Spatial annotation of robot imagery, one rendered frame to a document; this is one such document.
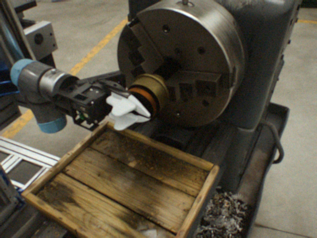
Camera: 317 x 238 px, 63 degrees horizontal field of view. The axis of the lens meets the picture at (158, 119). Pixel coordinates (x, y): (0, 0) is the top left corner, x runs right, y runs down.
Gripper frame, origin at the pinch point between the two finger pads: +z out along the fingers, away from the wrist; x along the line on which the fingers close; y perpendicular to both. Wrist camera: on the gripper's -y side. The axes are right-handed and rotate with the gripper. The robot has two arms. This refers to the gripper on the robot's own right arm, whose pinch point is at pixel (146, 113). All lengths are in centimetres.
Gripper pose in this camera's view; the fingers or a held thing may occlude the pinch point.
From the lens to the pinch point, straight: 52.3
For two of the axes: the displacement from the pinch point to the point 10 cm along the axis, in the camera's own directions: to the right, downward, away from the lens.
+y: -5.1, 5.6, -6.5
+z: 8.6, 3.3, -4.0
